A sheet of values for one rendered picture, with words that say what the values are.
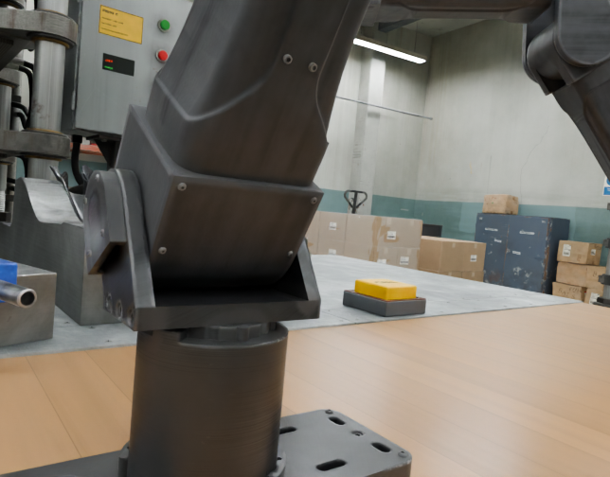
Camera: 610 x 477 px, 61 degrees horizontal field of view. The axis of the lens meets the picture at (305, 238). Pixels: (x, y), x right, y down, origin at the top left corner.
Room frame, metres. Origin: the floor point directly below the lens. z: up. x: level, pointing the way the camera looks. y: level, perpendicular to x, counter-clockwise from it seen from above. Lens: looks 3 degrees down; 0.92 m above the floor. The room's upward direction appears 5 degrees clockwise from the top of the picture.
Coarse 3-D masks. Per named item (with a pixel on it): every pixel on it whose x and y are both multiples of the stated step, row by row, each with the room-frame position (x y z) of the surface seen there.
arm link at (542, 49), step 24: (552, 24) 0.56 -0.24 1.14; (528, 48) 0.61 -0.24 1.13; (552, 48) 0.55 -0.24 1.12; (552, 72) 0.58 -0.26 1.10; (576, 72) 0.54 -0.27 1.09; (600, 72) 0.54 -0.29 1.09; (576, 96) 0.56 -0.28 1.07; (600, 96) 0.55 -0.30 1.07; (576, 120) 0.58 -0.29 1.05; (600, 120) 0.55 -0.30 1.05; (600, 144) 0.57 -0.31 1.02
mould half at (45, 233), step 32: (32, 192) 0.68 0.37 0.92; (64, 192) 0.71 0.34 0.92; (0, 224) 0.84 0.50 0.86; (32, 224) 0.65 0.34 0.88; (64, 224) 0.52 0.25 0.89; (0, 256) 0.83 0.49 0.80; (32, 256) 0.64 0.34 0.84; (64, 256) 0.52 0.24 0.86; (64, 288) 0.51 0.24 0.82; (96, 288) 0.47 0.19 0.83; (96, 320) 0.47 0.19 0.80
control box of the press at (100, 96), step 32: (96, 0) 1.29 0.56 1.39; (128, 0) 1.34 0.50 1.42; (160, 0) 1.39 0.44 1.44; (96, 32) 1.29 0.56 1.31; (128, 32) 1.34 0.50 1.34; (160, 32) 1.39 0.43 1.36; (64, 64) 1.36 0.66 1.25; (96, 64) 1.29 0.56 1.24; (128, 64) 1.34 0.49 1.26; (160, 64) 1.40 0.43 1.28; (64, 96) 1.34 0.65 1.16; (96, 96) 1.30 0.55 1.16; (128, 96) 1.35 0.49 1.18; (64, 128) 1.32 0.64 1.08; (96, 128) 1.30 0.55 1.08
